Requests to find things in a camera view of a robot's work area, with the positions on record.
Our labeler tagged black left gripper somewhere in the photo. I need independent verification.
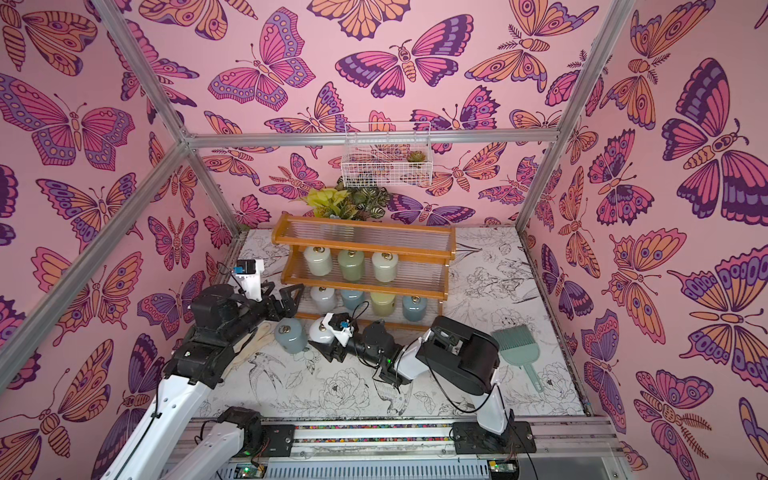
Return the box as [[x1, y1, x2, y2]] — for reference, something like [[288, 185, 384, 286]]
[[223, 280, 303, 349]]

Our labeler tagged large light blue canister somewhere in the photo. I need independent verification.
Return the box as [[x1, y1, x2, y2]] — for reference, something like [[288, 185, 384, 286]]
[[274, 318, 308, 355]]

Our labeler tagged cream canister shelf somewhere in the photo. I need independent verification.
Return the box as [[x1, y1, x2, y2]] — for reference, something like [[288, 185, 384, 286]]
[[371, 252, 399, 283]]

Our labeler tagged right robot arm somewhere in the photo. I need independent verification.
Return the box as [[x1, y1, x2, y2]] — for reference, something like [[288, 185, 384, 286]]
[[308, 313, 537, 457]]

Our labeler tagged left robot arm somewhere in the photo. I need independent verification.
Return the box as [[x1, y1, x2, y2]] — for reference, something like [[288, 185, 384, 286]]
[[101, 282, 304, 479]]

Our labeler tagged white canister bottom shelf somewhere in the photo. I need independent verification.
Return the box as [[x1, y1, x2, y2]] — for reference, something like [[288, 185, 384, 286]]
[[310, 286, 337, 314]]

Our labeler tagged blue canister bottom shelf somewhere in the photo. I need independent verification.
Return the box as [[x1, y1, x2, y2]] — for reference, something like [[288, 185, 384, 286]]
[[340, 290, 365, 312]]

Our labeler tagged green canister middle shelf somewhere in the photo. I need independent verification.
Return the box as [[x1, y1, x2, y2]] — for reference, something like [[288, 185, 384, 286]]
[[337, 249, 365, 283]]

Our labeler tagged yellow-green canister bottom shelf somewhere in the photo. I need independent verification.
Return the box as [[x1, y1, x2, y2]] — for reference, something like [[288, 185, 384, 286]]
[[370, 292, 396, 318]]

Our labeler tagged wooden tiered shelf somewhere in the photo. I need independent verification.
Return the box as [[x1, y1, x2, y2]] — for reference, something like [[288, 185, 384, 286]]
[[271, 214, 457, 332]]

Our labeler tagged beige cloth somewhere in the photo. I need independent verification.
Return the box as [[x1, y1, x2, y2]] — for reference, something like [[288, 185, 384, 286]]
[[226, 327, 275, 374]]

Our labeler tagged blue canister bottom right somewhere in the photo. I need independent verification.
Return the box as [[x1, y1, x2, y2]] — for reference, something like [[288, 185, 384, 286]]
[[402, 296, 428, 322]]

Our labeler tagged green leafy plant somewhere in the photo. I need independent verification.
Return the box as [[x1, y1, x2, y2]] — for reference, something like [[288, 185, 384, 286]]
[[304, 182, 392, 221]]

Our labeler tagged small succulent in basket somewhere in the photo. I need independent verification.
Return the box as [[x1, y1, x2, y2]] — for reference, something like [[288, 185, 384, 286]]
[[407, 150, 427, 164]]

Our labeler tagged green plastic dustpan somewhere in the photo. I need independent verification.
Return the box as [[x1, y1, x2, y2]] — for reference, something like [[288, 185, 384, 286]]
[[491, 324, 544, 393]]

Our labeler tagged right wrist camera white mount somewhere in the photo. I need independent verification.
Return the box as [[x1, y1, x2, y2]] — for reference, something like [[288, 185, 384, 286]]
[[322, 313, 355, 348]]

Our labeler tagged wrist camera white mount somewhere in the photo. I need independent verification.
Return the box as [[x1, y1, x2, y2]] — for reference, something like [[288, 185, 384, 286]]
[[232, 259, 265, 301], [322, 313, 355, 348]]

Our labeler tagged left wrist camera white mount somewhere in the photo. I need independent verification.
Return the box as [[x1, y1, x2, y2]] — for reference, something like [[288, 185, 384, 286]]
[[232, 259, 265, 301]]

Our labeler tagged white wire basket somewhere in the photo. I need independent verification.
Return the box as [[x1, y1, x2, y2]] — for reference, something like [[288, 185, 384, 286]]
[[339, 120, 434, 188]]

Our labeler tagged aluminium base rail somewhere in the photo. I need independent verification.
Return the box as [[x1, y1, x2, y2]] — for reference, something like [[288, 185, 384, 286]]
[[160, 417, 634, 479]]

